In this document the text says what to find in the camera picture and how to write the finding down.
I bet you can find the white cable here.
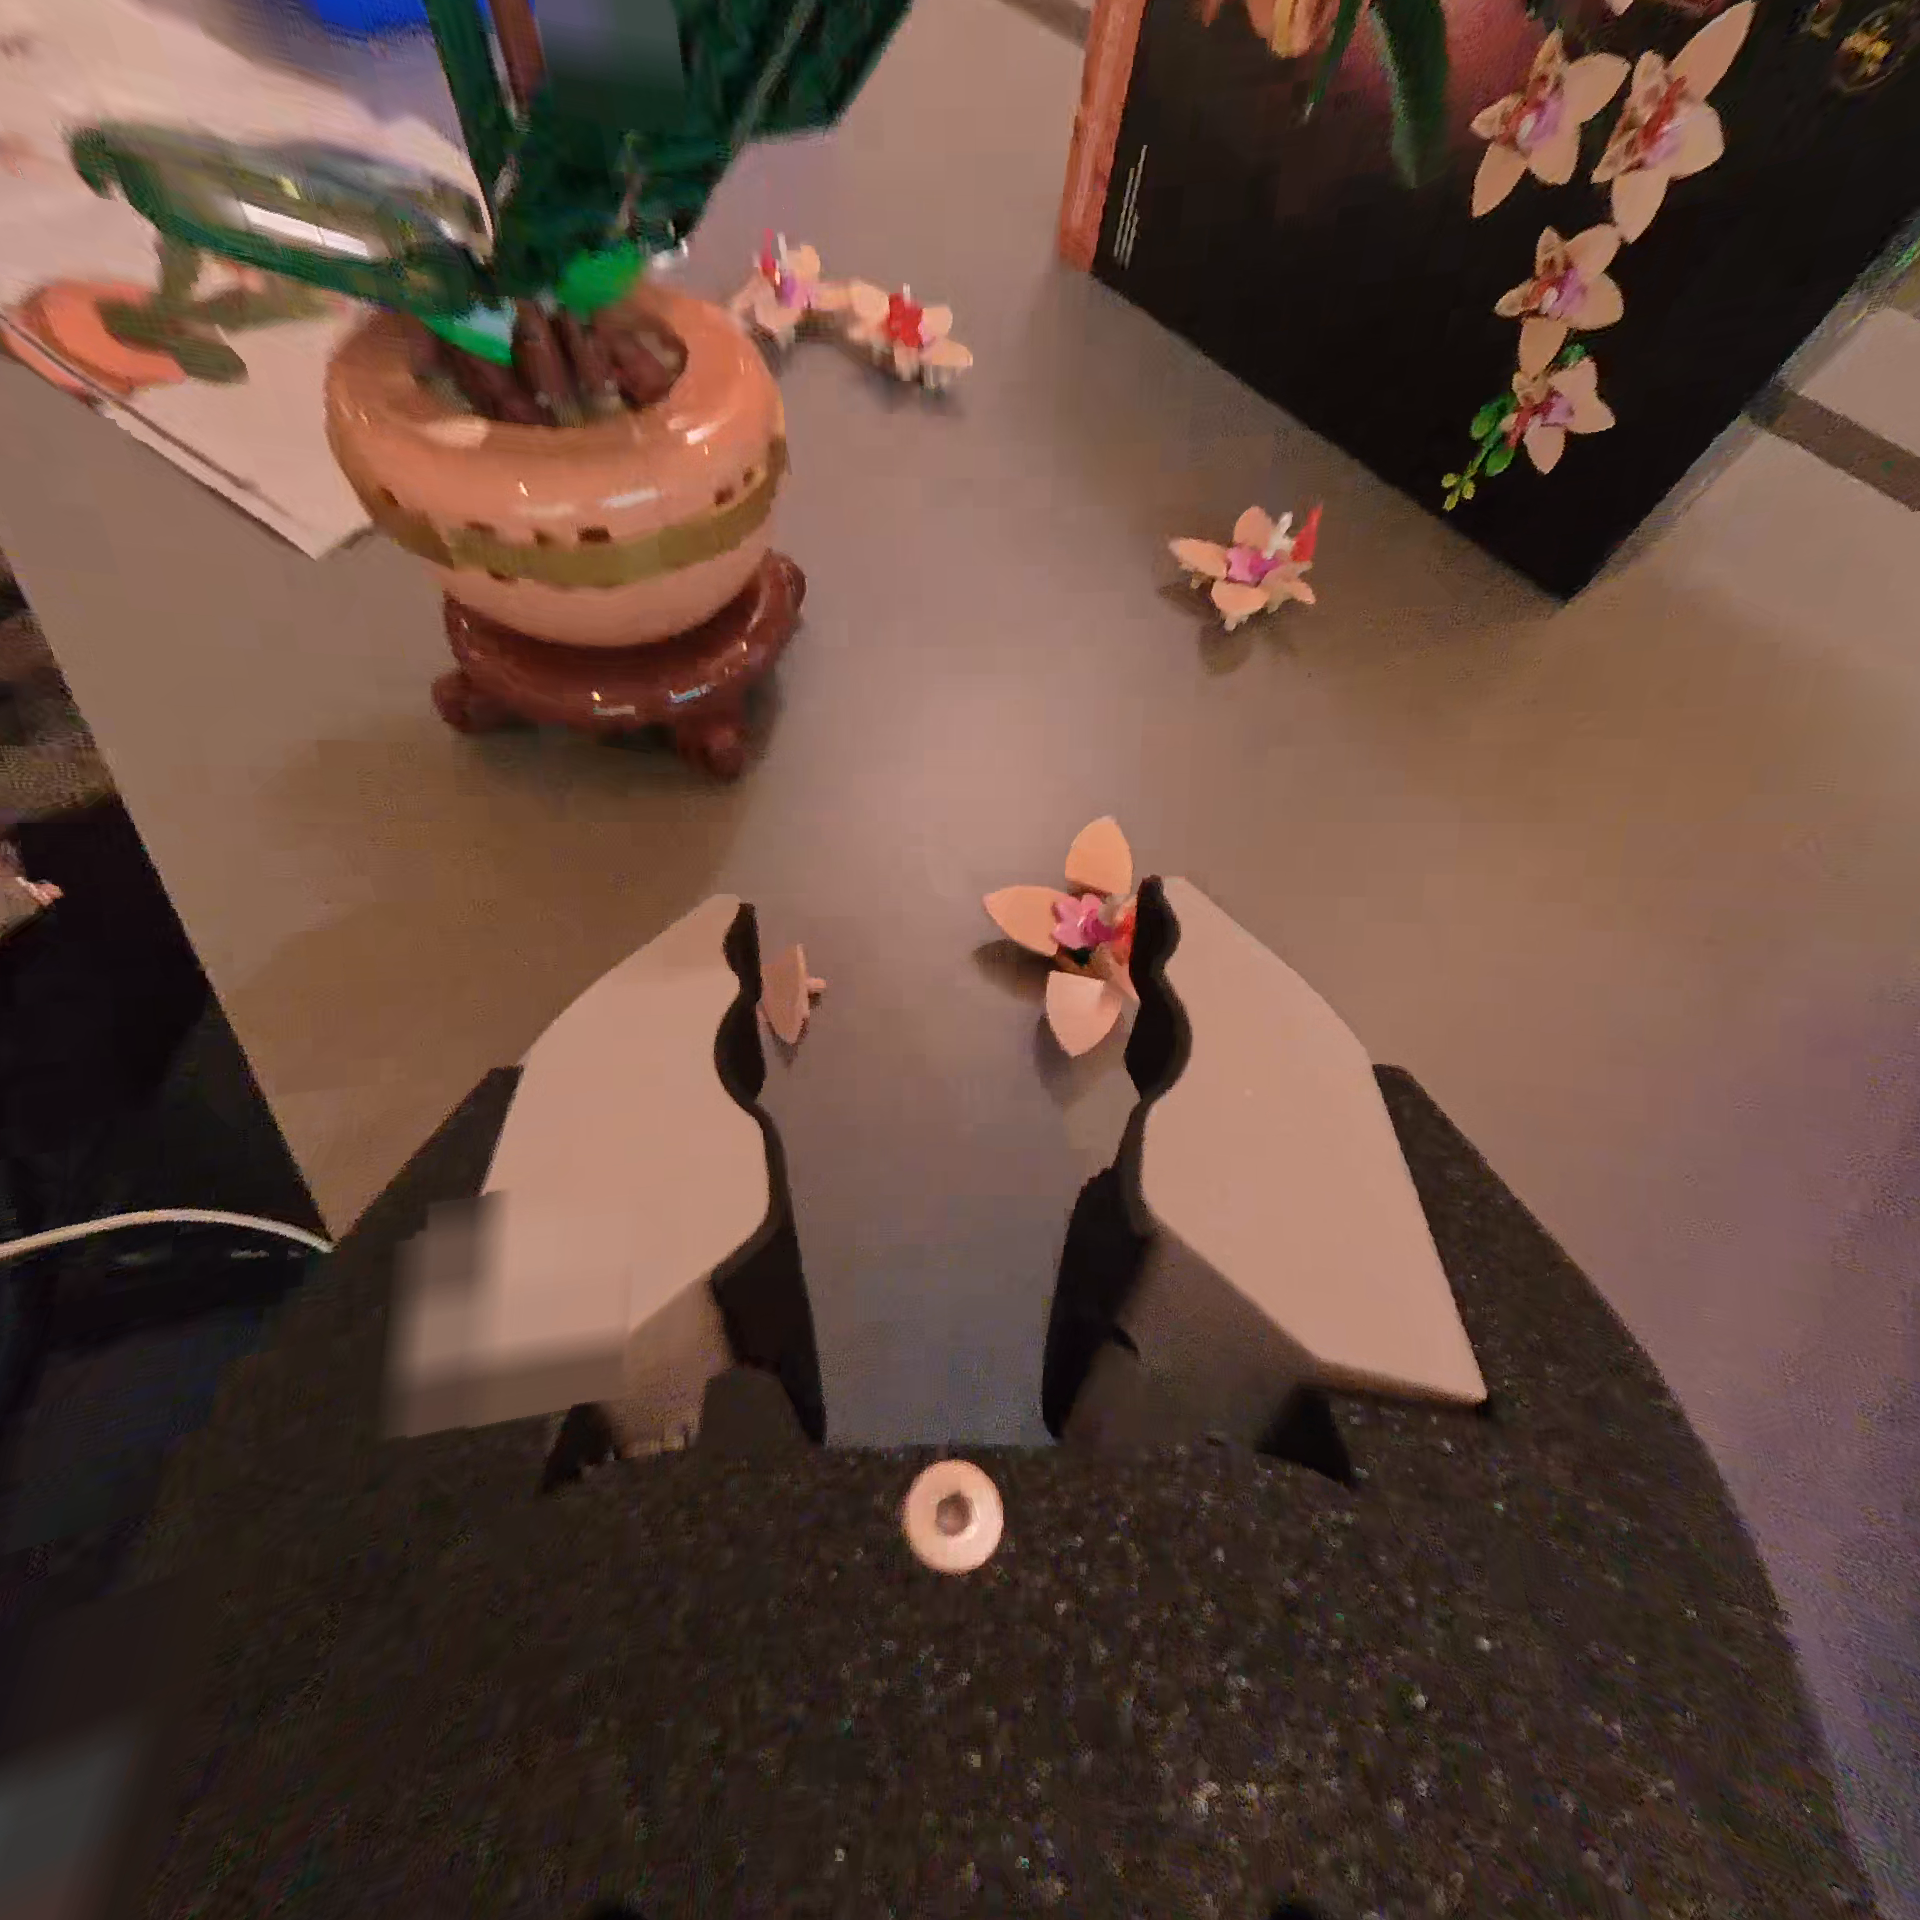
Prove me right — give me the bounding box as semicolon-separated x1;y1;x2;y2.
0;1206;335;1266

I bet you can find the white instruction booklet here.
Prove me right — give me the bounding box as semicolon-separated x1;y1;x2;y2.
0;0;503;561

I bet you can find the small toy brick petal piece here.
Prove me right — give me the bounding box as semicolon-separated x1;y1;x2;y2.
756;945;827;1049

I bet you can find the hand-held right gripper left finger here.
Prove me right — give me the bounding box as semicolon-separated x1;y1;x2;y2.
479;896;827;1459

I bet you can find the black orchid print box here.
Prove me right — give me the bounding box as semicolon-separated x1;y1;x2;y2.
1056;0;1920;602

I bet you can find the toy brick orchid in pot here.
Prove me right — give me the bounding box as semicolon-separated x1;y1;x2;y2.
65;0;918;782

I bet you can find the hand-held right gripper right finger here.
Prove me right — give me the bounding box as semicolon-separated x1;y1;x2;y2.
1045;876;1489;1447

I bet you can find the grey desk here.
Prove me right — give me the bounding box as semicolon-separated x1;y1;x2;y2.
0;0;1920;1920

